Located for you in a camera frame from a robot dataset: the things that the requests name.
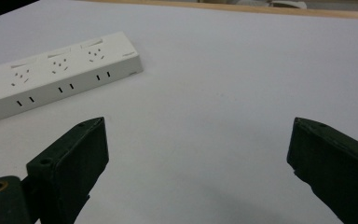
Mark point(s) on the white power strip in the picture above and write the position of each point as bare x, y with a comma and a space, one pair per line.
59, 74

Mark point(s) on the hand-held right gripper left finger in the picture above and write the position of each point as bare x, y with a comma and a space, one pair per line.
74, 168

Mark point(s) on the white object beyond table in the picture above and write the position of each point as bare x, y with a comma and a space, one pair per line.
270, 3

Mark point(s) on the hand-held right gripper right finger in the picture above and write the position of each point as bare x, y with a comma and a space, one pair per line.
335, 165

